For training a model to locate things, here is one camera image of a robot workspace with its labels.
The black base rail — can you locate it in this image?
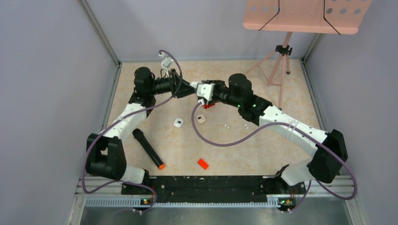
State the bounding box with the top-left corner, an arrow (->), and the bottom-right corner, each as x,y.
121,175 -> 305,203

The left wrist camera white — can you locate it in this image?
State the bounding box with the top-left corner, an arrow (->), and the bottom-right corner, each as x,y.
159,51 -> 174,77

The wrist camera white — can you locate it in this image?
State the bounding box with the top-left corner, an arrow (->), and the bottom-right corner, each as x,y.
196,83 -> 215,105
159,51 -> 174,77

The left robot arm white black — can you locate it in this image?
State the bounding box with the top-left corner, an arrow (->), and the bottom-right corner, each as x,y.
84,67 -> 198,194

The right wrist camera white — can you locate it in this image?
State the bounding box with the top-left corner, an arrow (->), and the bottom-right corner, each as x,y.
196,83 -> 215,105

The white earbud case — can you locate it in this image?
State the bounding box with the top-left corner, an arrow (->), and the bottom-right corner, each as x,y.
190,82 -> 202,89
173,118 -> 184,128

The black marker orange cap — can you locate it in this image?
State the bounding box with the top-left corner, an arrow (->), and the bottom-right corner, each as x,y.
132,128 -> 166,170

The grey cable duct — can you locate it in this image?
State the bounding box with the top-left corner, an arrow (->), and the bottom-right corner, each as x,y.
85,196 -> 281,208

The pink music stand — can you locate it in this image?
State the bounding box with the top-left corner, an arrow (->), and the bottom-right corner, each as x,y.
243,0 -> 372,108

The small orange red block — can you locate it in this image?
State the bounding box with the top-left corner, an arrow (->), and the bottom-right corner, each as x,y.
197,159 -> 209,170

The red block with windows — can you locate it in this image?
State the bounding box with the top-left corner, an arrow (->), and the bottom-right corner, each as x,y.
203,103 -> 215,109

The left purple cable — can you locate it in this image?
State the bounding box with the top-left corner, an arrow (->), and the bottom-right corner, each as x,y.
81,49 -> 184,215

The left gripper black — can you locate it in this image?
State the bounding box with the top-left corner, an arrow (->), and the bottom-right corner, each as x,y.
148,68 -> 198,98

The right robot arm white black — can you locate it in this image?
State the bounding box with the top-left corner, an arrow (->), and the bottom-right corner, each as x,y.
208,74 -> 348,193

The beige earbud case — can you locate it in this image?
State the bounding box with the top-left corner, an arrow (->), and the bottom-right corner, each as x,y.
195,114 -> 206,124

